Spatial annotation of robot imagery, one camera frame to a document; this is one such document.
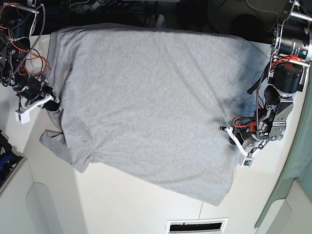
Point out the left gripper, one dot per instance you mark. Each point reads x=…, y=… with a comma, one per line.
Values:
x=245, y=130

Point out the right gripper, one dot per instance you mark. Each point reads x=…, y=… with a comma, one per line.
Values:
x=34, y=89

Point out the grey t-shirt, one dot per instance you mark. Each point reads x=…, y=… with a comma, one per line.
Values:
x=150, y=103

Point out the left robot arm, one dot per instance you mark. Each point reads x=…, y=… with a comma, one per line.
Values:
x=290, y=57

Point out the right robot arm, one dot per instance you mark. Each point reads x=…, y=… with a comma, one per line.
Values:
x=22, y=67

